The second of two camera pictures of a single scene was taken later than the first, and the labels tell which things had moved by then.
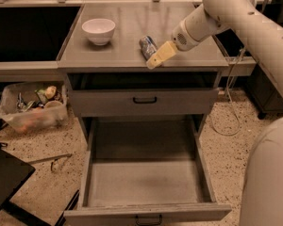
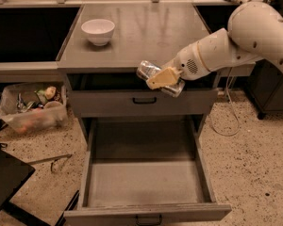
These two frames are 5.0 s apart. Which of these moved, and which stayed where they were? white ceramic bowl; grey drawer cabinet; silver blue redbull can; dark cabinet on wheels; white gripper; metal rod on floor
Moved: white gripper; silver blue redbull can
Stayed: white ceramic bowl; dark cabinet on wheels; grey drawer cabinet; metal rod on floor
